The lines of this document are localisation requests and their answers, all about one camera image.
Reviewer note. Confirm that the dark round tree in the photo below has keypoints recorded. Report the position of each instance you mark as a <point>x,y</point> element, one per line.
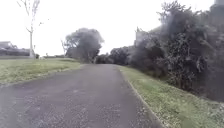
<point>84,45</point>

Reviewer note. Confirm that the bare pale tree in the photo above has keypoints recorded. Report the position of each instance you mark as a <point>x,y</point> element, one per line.
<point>31,40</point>

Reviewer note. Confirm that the grass verge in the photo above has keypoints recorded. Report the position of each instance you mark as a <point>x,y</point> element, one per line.
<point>173,103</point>

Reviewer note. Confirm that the grey asphalt path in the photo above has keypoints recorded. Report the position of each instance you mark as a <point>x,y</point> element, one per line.
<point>83,96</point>

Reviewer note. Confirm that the dense dark bushes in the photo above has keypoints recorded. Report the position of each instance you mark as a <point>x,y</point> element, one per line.
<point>180,53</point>

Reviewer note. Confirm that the low dark building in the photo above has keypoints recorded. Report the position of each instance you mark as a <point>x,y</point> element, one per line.
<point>11,50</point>

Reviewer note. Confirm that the grass lawn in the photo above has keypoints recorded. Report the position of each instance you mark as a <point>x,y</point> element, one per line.
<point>30,68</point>

